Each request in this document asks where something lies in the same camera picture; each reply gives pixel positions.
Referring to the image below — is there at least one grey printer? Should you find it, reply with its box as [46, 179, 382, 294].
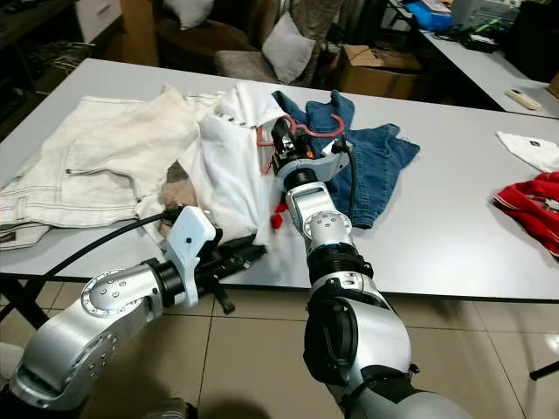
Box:
[450, 0, 525, 27]

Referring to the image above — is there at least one tan cloth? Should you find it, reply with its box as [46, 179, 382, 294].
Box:
[162, 161, 202, 210]

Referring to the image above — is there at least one white table with black legs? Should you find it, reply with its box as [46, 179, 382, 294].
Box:
[0, 59, 559, 324]

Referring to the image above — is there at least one white remote control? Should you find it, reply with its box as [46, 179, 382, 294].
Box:
[504, 87, 544, 110]

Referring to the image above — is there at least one white throw pillow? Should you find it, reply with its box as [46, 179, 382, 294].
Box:
[164, 0, 215, 30]
[262, 11, 318, 84]

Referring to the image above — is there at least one grey left robot foot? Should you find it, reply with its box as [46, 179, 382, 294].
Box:
[140, 400, 184, 419]

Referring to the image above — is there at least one red clothes hanger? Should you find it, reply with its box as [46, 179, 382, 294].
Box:
[258, 112, 346, 175]

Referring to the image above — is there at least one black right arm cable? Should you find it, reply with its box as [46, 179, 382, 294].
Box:
[339, 140, 361, 219]

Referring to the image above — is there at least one white desk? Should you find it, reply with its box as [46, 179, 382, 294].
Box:
[389, 0, 559, 119]

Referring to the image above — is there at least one blue denim garment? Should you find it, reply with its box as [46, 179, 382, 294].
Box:
[271, 90, 420, 230]

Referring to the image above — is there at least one open brown cardboard box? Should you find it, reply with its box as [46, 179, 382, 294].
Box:
[336, 45, 424, 99]

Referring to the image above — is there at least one red polo shirt white trim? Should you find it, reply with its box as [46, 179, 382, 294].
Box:
[493, 172, 559, 258]

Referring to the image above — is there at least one red garment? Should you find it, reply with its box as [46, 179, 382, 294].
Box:
[269, 203, 287, 230]

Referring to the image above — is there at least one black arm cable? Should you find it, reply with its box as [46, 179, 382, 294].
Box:
[339, 140, 361, 219]
[0, 209, 180, 306]

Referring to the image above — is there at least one white drawer unit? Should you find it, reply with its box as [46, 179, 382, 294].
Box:
[74, 0, 123, 43]

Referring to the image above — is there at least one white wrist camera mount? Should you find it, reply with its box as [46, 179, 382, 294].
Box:
[166, 205, 219, 306]
[301, 140, 350, 184]

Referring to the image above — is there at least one blue box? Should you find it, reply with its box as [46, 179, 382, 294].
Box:
[406, 0, 455, 31]

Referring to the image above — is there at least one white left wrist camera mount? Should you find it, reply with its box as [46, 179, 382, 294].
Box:
[166, 205, 219, 306]

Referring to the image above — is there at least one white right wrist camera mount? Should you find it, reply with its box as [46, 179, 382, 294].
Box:
[301, 140, 350, 184]

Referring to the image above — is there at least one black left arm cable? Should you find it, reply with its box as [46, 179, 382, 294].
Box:
[0, 209, 180, 306]

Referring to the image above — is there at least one brown armchair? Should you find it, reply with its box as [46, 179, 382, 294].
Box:
[153, 0, 272, 69]

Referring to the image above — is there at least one grey upholstered chair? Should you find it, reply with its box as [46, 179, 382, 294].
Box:
[214, 48, 285, 84]

